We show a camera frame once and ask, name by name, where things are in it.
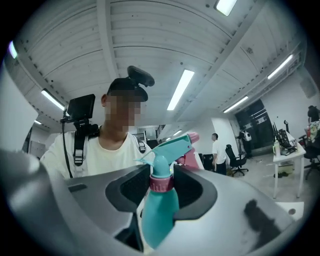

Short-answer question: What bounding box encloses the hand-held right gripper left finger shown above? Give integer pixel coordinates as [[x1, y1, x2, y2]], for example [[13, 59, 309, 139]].
[[63, 163, 151, 252]]

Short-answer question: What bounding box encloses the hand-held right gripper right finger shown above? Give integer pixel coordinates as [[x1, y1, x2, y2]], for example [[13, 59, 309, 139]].
[[159, 163, 297, 255]]

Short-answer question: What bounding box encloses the teal plastic toy body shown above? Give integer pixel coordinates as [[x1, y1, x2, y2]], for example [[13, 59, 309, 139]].
[[141, 187, 181, 250]]

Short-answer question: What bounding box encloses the person in white shirt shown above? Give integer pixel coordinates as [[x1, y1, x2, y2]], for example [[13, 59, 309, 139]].
[[39, 129, 204, 180]]

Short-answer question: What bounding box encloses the black office chair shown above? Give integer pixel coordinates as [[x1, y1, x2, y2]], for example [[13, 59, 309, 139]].
[[225, 144, 249, 177]]

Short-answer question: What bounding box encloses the black shoulder-mounted monitor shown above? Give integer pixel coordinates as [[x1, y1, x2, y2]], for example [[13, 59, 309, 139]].
[[59, 93, 97, 126]]

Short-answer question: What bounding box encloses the person's head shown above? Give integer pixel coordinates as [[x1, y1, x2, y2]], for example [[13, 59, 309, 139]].
[[101, 77, 149, 137]]

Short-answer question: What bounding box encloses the white cluttered desk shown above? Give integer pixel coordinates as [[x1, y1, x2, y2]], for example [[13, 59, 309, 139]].
[[272, 131, 307, 200]]

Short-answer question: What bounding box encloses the ceiling light strip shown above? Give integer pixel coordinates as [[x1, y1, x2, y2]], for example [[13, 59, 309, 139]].
[[222, 95, 250, 114], [267, 54, 294, 81], [40, 88, 66, 111], [166, 69, 196, 112]]

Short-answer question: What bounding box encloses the office chair with colourful cloth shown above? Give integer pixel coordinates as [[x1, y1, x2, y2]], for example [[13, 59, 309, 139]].
[[302, 104, 320, 181]]

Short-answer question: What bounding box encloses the black harness strap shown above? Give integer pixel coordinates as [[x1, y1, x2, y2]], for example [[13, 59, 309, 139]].
[[72, 129, 87, 167]]

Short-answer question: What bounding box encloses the black head camera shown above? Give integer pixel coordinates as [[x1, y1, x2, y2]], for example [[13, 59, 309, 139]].
[[126, 65, 156, 89]]

